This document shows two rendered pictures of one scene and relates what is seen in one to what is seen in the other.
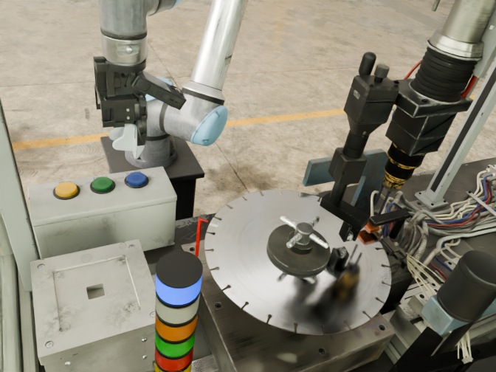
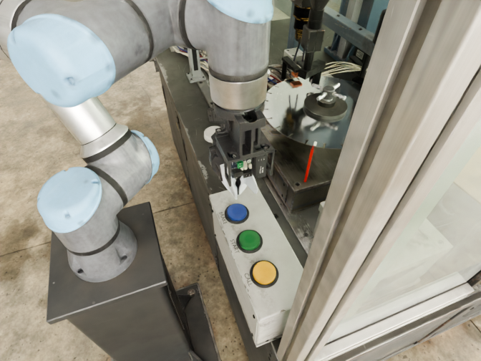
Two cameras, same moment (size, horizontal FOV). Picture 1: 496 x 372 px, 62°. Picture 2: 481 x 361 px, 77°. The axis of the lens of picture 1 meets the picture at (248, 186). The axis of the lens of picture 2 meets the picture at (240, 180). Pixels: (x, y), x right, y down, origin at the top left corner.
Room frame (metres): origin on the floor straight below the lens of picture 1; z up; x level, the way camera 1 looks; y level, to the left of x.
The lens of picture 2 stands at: (0.61, 0.61, 1.40)
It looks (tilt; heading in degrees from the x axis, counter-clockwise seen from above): 47 degrees down; 281
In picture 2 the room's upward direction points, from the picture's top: straight up
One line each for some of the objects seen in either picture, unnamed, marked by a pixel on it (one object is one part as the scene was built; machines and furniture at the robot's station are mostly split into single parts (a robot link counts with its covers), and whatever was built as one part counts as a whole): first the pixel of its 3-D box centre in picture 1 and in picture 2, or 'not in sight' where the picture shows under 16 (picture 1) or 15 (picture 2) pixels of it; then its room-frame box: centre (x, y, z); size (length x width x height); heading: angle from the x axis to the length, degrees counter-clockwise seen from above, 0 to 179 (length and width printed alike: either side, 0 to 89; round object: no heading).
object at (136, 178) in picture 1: (136, 181); (236, 213); (0.69, 0.24, 0.90); 0.04 x 0.04 x 0.02
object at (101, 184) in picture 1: (102, 186); (249, 241); (0.65, 0.30, 0.90); 0.04 x 0.04 x 0.02
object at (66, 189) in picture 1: (66, 191); (264, 273); (0.61, 0.36, 0.90); 0.04 x 0.04 x 0.02
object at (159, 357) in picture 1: (174, 348); not in sight; (0.26, 0.05, 1.02); 0.05 x 0.04 x 0.03; 31
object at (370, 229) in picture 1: (381, 229); (290, 74); (0.62, -0.27, 0.95); 0.10 x 0.03 x 0.07; 121
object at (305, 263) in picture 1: (300, 244); (326, 102); (0.52, -0.11, 0.96); 0.11 x 0.11 x 0.03
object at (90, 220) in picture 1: (106, 217); (255, 258); (0.64, 0.29, 0.82); 0.28 x 0.11 x 0.15; 121
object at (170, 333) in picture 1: (176, 316); not in sight; (0.26, 0.05, 1.08); 0.05 x 0.04 x 0.03; 31
